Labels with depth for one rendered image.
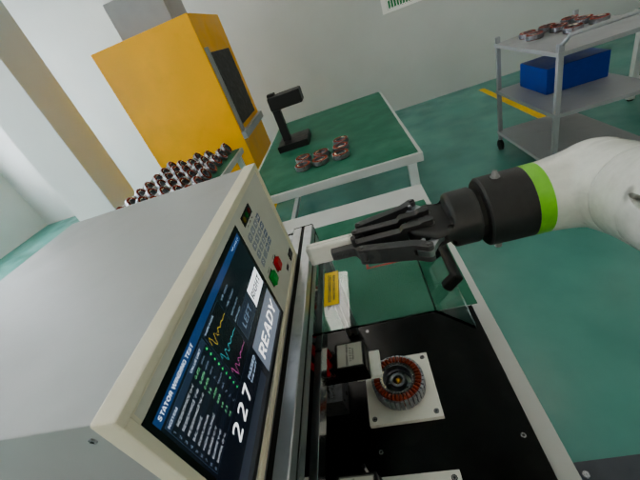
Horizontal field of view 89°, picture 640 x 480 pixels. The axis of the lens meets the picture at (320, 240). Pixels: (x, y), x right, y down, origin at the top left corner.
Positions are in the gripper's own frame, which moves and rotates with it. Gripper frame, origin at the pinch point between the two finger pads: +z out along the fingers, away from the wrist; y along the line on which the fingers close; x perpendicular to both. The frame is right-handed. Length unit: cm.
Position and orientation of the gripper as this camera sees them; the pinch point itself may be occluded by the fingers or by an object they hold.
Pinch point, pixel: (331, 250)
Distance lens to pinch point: 48.0
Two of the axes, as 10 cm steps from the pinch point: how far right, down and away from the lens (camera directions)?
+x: -3.2, -7.9, -5.2
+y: 0.3, -5.5, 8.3
